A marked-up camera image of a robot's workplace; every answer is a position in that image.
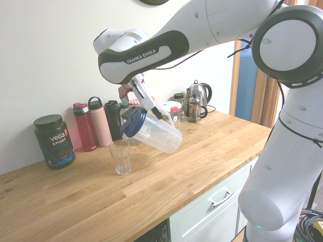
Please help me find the blue door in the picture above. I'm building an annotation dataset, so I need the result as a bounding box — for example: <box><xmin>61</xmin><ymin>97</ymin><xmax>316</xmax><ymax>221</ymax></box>
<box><xmin>238</xmin><ymin>41</ymin><xmax>259</xmax><ymax>122</ymax></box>

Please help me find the silver drawer handle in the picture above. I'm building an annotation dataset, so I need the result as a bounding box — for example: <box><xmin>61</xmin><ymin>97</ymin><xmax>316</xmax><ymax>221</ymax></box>
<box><xmin>208</xmin><ymin>190</ymin><xmax>234</xmax><ymax>208</ymax></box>

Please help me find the red water bottle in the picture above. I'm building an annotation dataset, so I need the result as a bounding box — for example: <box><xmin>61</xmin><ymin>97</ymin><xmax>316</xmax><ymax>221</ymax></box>
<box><xmin>72</xmin><ymin>102</ymin><xmax>98</xmax><ymax>152</ymax></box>

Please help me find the clear glass mug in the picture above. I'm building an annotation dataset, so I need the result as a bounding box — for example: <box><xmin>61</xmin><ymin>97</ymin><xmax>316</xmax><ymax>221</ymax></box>
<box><xmin>176</xmin><ymin>97</ymin><xmax>189</xmax><ymax>124</ymax></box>

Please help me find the black round wall object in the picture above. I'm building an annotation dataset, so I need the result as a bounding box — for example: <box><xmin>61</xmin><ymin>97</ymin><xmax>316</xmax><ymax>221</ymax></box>
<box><xmin>139</xmin><ymin>0</ymin><xmax>170</xmax><ymax>6</ymax></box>

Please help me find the clear drinking glass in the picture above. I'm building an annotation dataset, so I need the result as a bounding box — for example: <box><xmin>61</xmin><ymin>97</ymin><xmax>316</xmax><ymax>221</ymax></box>
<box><xmin>109</xmin><ymin>140</ymin><xmax>132</xmax><ymax>176</ymax></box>

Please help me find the glass french press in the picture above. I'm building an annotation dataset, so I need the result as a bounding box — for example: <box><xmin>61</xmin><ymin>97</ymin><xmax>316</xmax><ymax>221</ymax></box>
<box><xmin>187</xmin><ymin>88</ymin><xmax>209</xmax><ymax>124</ymax></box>

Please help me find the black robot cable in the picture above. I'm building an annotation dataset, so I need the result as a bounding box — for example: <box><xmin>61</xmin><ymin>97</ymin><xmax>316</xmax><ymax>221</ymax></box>
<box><xmin>153</xmin><ymin>0</ymin><xmax>323</xmax><ymax>148</ymax></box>

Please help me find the black stand pole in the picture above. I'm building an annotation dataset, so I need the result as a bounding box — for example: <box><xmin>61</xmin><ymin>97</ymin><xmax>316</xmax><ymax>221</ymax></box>
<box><xmin>306</xmin><ymin>180</ymin><xmax>319</xmax><ymax>211</ymax></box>

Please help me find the pink water bottle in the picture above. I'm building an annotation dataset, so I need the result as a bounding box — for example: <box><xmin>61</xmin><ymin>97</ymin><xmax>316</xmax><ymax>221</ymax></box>
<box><xmin>87</xmin><ymin>96</ymin><xmax>113</xmax><ymax>147</ymax></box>

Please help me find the white-lidded container red latch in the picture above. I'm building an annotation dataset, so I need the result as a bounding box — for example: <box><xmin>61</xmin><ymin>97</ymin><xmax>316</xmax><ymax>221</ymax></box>
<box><xmin>157</xmin><ymin>100</ymin><xmax>183</xmax><ymax>129</ymax></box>

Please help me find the black dishwasher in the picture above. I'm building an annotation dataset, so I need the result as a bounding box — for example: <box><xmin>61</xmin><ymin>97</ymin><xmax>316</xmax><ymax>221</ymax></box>
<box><xmin>140</xmin><ymin>218</ymin><xmax>171</xmax><ymax>242</ymax></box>

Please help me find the dark green shaker bottle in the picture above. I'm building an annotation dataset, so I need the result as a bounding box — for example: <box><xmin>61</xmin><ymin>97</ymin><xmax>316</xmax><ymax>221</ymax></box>
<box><xmin>103</xmin><ymin>100</ymin><xmax>122</xmax><ymax>142</ymax></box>

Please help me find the black Vega protein tub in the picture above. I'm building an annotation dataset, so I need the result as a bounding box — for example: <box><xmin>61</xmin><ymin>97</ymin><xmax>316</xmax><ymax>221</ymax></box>
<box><xmin>33</xmin><ymin>114</ymin><xmax>76</xmax><ymax>170</ymax></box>

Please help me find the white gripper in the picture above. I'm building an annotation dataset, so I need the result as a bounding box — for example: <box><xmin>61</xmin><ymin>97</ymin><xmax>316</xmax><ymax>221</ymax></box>
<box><xmin>131</xmin><ymin>73</ymin><xmax>164</xmax><ymax>120</ymax></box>

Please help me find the white cabinet drawer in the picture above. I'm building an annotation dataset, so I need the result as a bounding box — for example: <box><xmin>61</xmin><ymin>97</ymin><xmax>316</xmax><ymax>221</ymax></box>
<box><xmin>168</xmin><ymin>155</ymin><xmax>260</xmax><ymax>242</ymax></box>

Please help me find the wooden door frame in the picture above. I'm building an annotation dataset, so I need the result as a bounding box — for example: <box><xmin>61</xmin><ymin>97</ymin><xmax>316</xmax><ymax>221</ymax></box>
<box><xmin>228</xmin><ymin>39</ymin><xmax>282</xmax><ymax>127</ymax></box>

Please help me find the steel electric kettle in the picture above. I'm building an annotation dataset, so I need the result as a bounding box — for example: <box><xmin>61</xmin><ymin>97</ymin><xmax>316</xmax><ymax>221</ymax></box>
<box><xmin>186</xmin><ymin>80</ymin><xmax>213</xmax><ymax>113</ymax></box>

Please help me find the clear pitcher blue lid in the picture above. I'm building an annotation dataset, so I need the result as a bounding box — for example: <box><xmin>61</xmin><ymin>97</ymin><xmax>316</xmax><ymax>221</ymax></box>
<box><xmin>120</xmin><ymin>105</ymin><xmax>183</xmax><ymax>154</ymax></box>

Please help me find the clear container black lid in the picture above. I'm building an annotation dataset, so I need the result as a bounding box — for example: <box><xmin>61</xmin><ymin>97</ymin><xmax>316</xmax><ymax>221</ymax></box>
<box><xmin>121</xmin><ymin>107</ymin><xmax>142</xmax><ymax>146</ymax></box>

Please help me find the yellow power box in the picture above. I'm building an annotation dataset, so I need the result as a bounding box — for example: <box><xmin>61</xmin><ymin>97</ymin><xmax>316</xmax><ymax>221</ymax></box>
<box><xmin>311</xmin><ymin>220</ymin><xmax>323</xmax><ymax>239</ymax></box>

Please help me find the green black cable coil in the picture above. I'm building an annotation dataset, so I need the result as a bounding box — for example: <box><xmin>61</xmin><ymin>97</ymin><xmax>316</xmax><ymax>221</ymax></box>
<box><xmin>294</xmin><ymin>209</ymin><xmax>323</xmax><ymax>242</ymax></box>

